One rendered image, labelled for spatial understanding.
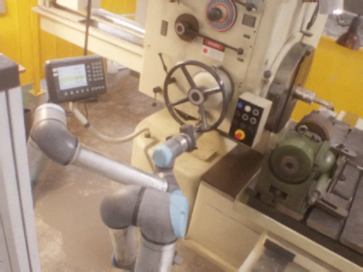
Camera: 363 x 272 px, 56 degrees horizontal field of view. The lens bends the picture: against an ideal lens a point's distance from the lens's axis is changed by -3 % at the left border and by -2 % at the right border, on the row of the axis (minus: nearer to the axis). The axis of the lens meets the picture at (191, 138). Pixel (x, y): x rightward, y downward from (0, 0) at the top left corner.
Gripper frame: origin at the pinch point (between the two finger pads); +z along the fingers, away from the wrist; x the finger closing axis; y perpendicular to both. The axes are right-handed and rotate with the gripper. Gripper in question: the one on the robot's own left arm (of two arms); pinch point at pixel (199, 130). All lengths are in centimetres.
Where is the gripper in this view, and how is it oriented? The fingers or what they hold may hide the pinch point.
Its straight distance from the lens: 178.7
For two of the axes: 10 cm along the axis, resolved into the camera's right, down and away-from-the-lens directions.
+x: -1.5, -9.2, -3.5
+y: 8.3, 0.8, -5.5
